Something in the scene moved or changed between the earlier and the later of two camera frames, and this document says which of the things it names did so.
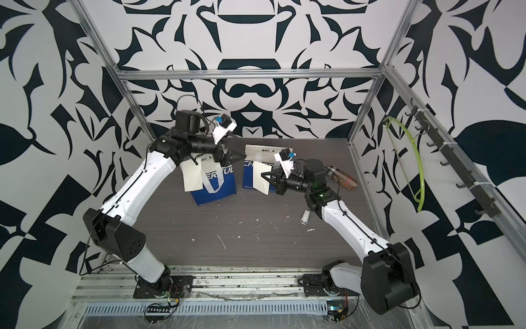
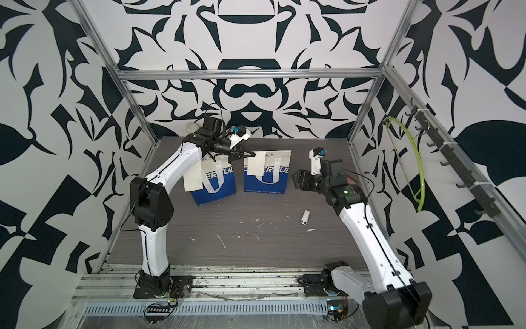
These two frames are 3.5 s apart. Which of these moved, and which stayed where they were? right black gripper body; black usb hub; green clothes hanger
Moved: right black gripper body
Stayed: black usb hub; green clothes hanger
